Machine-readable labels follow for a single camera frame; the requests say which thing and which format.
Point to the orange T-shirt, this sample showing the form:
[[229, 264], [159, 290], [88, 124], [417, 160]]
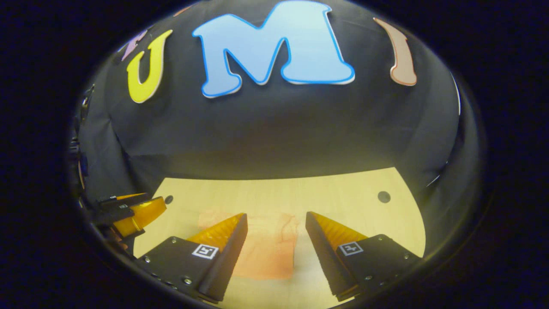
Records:
[[270, 253]]

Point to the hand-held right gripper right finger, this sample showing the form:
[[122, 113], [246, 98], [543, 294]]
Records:
[[328, 262]]

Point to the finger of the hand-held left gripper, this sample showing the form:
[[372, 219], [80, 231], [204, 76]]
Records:
[[141, 214], [124, 201]]

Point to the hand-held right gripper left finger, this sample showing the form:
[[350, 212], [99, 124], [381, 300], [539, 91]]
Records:
[[227, 262]]

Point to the black backdrop cloth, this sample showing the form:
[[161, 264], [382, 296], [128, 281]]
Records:
[[279, 128]]

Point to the black table grommet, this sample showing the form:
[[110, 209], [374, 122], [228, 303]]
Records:
[[168, 199], [384, 197]]

